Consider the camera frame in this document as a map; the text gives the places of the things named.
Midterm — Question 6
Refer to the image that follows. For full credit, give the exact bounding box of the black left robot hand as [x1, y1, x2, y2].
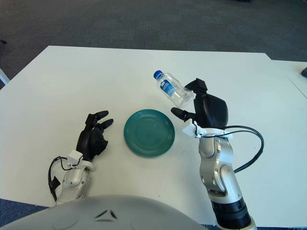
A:
[76, 110, 115, 161]

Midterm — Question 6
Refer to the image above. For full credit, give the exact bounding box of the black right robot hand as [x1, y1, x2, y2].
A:
[170, 78, 228, 129]

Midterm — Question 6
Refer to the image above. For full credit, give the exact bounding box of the clear plastic water bottle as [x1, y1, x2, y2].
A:
[153, 69, 196, 108]

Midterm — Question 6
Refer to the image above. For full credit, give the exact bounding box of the green ribbed plate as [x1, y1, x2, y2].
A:
[123, 109, 176, 158]

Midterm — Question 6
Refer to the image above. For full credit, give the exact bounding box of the grey robot torso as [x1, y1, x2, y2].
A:
[0, 194, 202, 230]

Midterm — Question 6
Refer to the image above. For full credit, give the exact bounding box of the white desk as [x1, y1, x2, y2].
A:
[271, 59, 307, 99]
[0, 68, 11, 84]

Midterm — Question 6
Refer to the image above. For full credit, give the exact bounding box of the blue fabric pad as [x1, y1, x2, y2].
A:
[0, 197, 48, 220]

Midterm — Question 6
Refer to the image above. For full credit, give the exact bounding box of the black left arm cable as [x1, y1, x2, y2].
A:
[47, 155, 72, 202]

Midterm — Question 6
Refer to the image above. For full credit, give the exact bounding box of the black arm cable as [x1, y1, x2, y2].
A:
[47, 155, 72, 202]
[196, 126, 265, 173]

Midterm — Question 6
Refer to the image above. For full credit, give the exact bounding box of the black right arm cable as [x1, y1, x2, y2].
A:
[196, 126, 265, 173]

